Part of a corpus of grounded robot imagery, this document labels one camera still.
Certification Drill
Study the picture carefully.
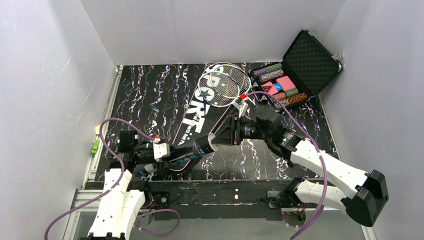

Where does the clear tube lid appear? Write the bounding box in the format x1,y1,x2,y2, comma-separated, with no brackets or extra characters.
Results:
207,133,219,152

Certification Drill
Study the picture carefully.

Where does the black shuttlecock tube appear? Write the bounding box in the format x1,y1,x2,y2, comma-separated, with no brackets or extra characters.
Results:
132,135,214,176

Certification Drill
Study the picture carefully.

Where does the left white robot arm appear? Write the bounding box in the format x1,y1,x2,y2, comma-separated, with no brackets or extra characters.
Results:
80,167,146,240

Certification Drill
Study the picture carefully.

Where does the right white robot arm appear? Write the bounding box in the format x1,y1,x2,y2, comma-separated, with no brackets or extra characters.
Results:
208,105,389,227

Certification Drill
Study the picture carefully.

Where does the white badminton racket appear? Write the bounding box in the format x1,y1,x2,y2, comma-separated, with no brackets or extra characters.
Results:
198,71,241,108
197,62,253,108

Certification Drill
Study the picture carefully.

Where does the black racket bag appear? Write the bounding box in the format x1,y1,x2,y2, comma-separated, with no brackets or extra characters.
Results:
164,69,239,178

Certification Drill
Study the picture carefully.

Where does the black poker chip case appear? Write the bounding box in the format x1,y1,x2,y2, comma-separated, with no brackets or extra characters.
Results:
248,29,343,112

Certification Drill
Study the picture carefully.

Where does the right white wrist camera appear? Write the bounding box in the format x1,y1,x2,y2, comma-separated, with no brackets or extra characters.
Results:
232,93,249,118

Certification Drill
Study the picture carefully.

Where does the green clip on rail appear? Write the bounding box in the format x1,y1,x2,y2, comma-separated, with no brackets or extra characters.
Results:
90,139,100,157

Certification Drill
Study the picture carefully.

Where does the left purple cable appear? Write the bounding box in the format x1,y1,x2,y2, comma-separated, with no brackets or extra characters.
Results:
43,118,181,240

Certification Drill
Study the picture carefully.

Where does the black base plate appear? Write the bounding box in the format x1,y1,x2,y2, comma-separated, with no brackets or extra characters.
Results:
128,179,296,221

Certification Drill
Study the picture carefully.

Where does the aluminium rail frame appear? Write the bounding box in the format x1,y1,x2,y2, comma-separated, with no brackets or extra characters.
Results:
62,66,377,240

